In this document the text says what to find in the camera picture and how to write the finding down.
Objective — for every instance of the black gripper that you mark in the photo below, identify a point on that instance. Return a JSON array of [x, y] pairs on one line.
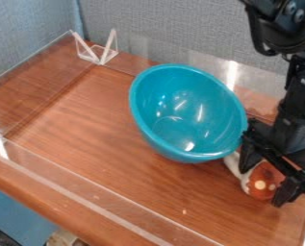
[[280, 144]]

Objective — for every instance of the white and brown toy mushroom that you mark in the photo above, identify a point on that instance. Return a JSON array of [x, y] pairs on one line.
[[260, 181]]

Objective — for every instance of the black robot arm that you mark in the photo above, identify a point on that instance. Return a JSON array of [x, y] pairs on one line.
[[277, 27]]

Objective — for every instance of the blue plastic bowl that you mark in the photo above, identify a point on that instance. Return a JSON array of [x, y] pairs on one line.
[[189, 115]]

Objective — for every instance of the clear acrylic front barrier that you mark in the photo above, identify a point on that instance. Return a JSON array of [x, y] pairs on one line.
[[102, 217]]

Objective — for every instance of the clear acrylic barrier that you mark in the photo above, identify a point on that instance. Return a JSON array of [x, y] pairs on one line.
[[252, 83], [102, 217]]

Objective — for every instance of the clear acrylic back barrier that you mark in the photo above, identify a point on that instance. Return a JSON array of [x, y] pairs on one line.
[[252, 83]]

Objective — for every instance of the clear acrylic corner bracket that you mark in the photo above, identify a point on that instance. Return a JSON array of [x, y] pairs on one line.
[[95, 53]]

